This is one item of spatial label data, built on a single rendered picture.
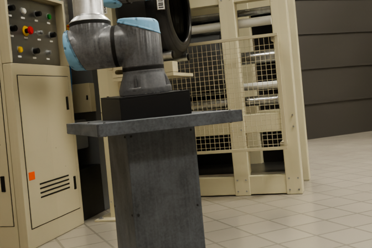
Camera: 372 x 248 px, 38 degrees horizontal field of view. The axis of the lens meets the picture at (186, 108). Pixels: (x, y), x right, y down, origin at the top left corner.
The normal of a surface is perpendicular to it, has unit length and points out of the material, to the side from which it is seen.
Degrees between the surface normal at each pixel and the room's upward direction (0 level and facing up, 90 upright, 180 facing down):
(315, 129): 90
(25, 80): 90
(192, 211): 90
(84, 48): 93
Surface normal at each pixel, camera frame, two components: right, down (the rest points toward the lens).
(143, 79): -0.05, -0.28
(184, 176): 0.39, -0.02
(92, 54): 0.00, 0.40
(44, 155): 0.95, -0.08
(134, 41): -0.05, 0.07
